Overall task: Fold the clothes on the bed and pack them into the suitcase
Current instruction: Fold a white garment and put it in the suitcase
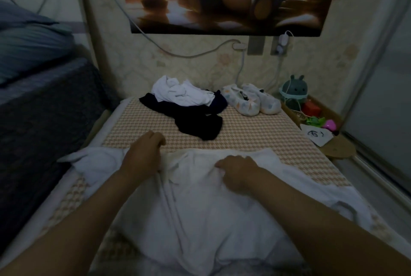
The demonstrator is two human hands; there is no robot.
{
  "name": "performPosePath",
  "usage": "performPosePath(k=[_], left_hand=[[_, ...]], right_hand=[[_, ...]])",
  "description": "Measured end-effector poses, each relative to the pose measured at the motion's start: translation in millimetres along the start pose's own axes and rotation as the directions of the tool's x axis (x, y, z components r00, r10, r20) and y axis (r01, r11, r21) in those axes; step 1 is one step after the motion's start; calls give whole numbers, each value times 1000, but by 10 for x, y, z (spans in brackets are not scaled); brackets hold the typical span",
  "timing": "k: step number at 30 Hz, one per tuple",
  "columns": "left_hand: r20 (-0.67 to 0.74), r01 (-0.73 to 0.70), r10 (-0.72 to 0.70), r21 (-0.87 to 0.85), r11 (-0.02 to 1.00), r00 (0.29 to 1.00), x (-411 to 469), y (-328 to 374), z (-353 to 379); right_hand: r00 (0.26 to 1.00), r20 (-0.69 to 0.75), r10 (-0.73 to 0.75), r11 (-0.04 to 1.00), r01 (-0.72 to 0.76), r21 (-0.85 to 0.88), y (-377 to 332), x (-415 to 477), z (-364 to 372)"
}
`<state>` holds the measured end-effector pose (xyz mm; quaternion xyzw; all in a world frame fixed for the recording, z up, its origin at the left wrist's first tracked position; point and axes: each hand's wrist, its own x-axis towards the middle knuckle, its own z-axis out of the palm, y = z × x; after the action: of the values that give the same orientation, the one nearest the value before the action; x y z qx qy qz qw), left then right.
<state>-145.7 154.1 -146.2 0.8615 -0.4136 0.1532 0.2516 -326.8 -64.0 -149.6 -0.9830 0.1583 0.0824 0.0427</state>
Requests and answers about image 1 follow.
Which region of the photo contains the person's left hand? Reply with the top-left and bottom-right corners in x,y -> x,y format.
121,131 -> 167,177

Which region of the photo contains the person's right hand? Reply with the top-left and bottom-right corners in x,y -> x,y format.
214,155 -> 265,194

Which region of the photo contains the white printed t-shirt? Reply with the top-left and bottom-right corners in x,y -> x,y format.
58,146 -> 376,276

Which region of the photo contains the black garment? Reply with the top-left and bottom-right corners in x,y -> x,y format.
139,91 -> 229,142

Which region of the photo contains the white polo shirt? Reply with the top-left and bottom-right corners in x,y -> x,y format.
152,75 -> 216,108

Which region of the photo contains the person's right forearm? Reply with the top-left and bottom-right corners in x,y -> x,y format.
252,170 -> 411,276

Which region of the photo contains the person's left forearm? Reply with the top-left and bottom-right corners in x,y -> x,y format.
0,169 -> 145,276

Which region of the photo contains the white printed card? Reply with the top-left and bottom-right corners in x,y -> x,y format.
301,124 -> 336,148

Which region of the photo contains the green toy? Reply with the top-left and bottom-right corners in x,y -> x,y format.
304,116 -> 326,127

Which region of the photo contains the teal round bunny lamp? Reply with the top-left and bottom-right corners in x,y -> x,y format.
279,75 -> 310,112

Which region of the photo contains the dark patterned bed cover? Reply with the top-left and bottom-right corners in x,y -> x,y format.
0,57 -> 116,254

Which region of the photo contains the wooden bedside tray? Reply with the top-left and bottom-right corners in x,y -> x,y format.
283,96 -> 358,160

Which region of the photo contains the white charger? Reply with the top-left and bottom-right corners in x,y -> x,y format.
276,31 -> 292,56

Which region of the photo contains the grey-green pillow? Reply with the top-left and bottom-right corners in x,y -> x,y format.
0,23 -> 74,86

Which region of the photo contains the grey sliding door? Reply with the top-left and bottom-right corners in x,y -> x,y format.
340,3 -> 411,196

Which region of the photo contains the blue pillow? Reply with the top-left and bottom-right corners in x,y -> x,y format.
0,0 -> 55,28

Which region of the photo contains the long white cable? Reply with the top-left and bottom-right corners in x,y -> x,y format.
90,0 -> 248,59

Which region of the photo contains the thin white charger cable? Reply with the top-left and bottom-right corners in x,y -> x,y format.
266,54 -> 295,90

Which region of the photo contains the grey wall socket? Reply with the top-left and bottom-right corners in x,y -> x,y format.
247,35 -> 267,56

